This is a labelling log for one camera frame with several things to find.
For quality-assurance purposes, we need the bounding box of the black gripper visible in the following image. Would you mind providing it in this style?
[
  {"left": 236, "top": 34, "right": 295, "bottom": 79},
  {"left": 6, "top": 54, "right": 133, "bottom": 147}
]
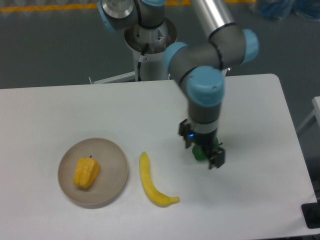
[{"left": 178, "top": 119, "right": 226, "bottom": 170}]

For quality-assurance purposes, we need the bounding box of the yellow bell pepper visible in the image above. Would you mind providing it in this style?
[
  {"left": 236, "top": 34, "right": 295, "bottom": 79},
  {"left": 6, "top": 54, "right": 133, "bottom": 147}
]
[{"left": 72, "top": 155, "right": 100, "bottom": 189}]

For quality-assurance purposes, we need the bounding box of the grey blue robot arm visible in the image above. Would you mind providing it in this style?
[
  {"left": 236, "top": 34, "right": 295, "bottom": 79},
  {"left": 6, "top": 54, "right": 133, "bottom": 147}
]
[{"left": 97, "top": 0, "right": 259, "bottom": 168}]

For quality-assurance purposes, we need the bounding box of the green bell pepper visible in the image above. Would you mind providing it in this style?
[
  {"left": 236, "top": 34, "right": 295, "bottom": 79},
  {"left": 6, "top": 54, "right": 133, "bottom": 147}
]
[{"left": 192, "top": 137, "right": 221, "bottom": 161}]

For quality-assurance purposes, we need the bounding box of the beige round plate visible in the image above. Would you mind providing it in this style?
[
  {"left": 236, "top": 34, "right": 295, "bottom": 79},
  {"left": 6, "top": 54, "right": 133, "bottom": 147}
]
[{"left": 57, "top": 138, "right": 129, "bottom": 209}]

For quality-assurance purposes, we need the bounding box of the yellow banana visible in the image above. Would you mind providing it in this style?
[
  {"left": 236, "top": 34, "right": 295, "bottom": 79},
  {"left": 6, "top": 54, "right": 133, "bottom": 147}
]
[{"left": 139, "top": 151, "right": 180, "bottom": 208}]

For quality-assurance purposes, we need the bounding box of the white furniture at right edge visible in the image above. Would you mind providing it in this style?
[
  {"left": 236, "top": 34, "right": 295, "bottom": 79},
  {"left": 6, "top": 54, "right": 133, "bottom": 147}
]
[{"left": 296, "top": 96, "right": 320, "bottom": 137}]

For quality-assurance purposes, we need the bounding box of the black device at table edge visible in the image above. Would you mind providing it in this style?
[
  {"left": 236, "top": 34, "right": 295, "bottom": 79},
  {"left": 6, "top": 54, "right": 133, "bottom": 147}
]
[{"left": 301, "top": 202, "right": 320, "bottom": 229}]

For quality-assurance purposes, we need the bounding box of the blue plastic bag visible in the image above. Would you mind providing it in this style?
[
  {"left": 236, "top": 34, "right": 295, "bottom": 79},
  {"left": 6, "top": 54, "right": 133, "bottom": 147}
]
[{"left": 251, "top": 0, "right": 320, "bottom": 22}]

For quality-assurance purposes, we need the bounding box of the black cable on pedestal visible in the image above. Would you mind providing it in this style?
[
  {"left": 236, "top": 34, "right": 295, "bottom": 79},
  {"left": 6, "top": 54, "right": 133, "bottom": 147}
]
[{"left": 136, "top": 42, "right": 150, "bottom": 82}]

